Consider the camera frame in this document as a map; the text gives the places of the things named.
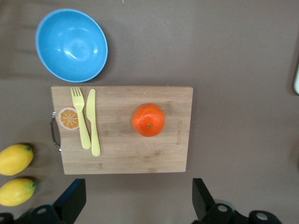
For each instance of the orange mandarin fruit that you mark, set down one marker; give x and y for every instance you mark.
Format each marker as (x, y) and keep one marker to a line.
(148, 119)

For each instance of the blue bowl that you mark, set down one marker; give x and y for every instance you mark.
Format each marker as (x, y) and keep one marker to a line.
(71, 45)

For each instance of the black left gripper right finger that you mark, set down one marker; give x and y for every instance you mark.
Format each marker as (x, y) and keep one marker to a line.
(202, 203)

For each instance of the cream bear print tray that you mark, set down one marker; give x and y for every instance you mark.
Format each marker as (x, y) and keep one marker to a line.
(296, 79)

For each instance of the yellow plastic knife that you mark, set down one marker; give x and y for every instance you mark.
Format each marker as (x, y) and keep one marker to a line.
(93, 121)

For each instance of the toy orange slice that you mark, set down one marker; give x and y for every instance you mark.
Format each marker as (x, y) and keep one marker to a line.
(67, 119)

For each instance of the wooden cutting board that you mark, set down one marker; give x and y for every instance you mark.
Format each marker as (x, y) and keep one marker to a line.
(126, 154)

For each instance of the yellow lemon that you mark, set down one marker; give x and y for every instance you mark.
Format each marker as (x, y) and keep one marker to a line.
(14, 159)
(15, 192)

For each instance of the yellow plastic fork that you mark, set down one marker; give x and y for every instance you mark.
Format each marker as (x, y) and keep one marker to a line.
(80, 109)

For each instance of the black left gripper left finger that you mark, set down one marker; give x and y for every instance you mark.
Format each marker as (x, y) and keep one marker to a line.
(70, 203)

